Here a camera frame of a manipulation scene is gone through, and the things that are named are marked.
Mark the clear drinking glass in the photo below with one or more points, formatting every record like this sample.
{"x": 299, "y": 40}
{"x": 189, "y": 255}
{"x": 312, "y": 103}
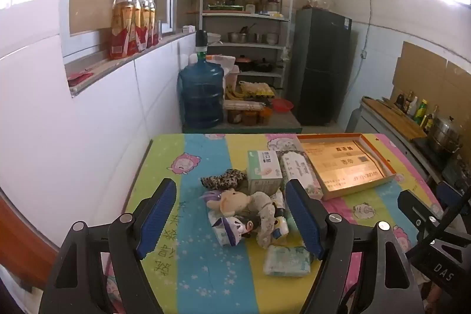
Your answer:
{"x": 159, "y": 30}

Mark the cardboard wall panel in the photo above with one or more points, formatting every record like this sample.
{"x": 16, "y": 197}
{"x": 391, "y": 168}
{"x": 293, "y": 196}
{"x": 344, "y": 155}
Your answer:
{"x": 430, "y": 75}

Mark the floral tissue pack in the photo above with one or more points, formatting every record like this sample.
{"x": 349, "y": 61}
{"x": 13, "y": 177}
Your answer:
{"x": 300, "y": 170}

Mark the wooden cutting board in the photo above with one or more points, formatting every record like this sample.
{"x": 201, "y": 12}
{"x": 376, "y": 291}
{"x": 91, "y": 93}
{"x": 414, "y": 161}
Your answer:
{"x": 393, "y": 119}

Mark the green bottle with yellow cap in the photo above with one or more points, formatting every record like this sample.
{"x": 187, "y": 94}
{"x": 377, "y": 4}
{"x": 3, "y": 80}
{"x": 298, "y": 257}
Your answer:
{"x": 421, "y": 112}

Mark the orange wooden board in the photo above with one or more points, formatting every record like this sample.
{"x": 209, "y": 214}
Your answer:
{"x": 22, "y": 236}

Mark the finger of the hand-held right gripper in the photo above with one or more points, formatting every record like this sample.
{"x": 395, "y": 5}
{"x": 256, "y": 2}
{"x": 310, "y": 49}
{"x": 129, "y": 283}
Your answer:
{"x": 415, "y": 209}

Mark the dark sauce bottle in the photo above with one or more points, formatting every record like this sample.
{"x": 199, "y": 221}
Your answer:
{"x": 400, "y": 103}
{"x": 407, "y": 101}

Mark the plush bunny purple dress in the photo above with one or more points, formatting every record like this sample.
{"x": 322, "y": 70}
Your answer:
{"x": 230, "y": 229}

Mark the bunch of bananas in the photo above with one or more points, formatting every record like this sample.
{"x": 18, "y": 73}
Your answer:
{"x": 233, "y": 92}

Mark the white flour bag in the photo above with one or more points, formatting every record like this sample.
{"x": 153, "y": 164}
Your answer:
{"x": 224, "y": 60}

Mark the floral fabric pouch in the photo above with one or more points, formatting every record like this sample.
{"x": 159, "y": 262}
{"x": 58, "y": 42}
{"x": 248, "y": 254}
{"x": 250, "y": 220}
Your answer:
{"x": 266, "y": 225}

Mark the orange pickle jar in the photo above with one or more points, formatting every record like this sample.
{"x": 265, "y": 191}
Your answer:
{"x": 250, "y": 118}
{"x": 265, "y": 115}

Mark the blue water jug with pump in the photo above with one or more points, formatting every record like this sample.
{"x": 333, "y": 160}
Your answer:
{"x": 200, "y": 89}

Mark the colourful striped printed blanket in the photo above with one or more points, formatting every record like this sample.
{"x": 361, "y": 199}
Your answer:
{"x": 206, "y": 262}

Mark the clear glass bottle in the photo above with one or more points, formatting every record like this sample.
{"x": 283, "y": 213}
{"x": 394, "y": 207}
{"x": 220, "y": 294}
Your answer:
{"x": 435, "y": 113}

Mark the steel bowl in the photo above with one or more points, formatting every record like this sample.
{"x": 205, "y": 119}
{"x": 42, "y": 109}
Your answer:
{"x": 237, "y": 37}

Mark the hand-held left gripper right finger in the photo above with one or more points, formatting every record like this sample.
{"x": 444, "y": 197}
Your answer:
{"x": 303, "y": 222}

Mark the egg tray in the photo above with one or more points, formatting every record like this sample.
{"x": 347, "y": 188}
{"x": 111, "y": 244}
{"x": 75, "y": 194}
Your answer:
{"x": 257, "y": 89}

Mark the steel pot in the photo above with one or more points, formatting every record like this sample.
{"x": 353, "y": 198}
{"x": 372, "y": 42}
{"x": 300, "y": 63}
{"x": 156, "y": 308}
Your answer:
{"x": 445, "y": 133}

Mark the white metal shelf rack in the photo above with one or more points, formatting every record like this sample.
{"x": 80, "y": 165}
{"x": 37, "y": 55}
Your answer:
{"x": 246, "y": 46}

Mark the leopard print scarf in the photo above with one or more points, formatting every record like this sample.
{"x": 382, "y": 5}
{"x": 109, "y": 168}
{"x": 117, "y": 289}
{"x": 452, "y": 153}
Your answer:
{"x": 224, "y": 179}

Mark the white pink bag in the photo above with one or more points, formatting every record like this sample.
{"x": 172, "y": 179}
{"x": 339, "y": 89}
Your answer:
{"x": 231, "y": 75}

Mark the red label oil bottle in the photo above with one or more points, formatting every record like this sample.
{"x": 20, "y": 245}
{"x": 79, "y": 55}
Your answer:
{"x": 141, "y": 21}
{"x": 155, "y": 19}
{"x": 149, "y": 19}
{"x": 123, "y": 25}

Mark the red cooking pot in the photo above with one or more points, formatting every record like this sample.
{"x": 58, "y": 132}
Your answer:
{"x": 243, "y": 63}

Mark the row of shelf jars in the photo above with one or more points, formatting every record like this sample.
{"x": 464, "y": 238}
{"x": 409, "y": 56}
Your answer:
{"x": 257, "y": 3}

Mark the dark pickle jar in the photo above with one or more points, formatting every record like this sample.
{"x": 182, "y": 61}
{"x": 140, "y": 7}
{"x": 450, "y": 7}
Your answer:
{"x": 234, "y": 116}

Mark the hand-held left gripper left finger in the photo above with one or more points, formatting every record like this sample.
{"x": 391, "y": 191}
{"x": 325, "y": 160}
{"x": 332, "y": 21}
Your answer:
{"x": 158, "y": 218}

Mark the black stove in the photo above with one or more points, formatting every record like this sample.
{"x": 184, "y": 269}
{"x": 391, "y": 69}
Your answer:
{"x": 430, "y": 155}

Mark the white bowl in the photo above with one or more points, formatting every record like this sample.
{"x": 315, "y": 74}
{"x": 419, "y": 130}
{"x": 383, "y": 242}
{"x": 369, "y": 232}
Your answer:
{"x": 213, "y": 38}

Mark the small white box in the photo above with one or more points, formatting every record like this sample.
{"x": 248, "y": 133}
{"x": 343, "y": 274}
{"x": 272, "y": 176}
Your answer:
{"x": 188, "y": 29}

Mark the yellow red label bottle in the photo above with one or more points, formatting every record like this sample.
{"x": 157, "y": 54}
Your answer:
{"x": 428, "y": 122}

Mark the green white tissue packet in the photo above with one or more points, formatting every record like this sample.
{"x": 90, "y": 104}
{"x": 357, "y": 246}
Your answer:
{"x": 287, "y": 260}

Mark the purple dress bear plush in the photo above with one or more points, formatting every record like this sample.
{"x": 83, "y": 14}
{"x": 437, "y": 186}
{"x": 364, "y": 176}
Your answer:
{"x": 231, "y": 201}

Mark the white plastic bottle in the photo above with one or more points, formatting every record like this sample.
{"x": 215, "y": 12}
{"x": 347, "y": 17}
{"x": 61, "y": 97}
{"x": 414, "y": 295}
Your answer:
{"x": 413, "y": 107}

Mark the green white mask box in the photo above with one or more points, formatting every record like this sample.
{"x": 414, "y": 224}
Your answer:
{"x": 263, "y": 170}

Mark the black wok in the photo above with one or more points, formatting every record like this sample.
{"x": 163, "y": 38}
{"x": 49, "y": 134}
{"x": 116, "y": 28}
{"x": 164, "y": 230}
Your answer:
{"x": 263, "y": 66}

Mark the orange-rimmed cardboard box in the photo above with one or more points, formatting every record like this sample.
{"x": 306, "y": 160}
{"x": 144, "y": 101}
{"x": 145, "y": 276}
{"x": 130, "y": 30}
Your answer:
{"x": 342, "y": 167}

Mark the red packet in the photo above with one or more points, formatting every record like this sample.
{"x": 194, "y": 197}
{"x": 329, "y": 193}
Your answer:
{"x": 79, "y": 77}

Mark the black refrigerator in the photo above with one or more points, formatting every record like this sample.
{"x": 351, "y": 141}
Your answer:
{"x": 320, "y": 67}

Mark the red plastic basket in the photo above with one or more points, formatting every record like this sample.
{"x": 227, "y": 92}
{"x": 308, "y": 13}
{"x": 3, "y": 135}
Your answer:
{"x": 282, "y": 105}

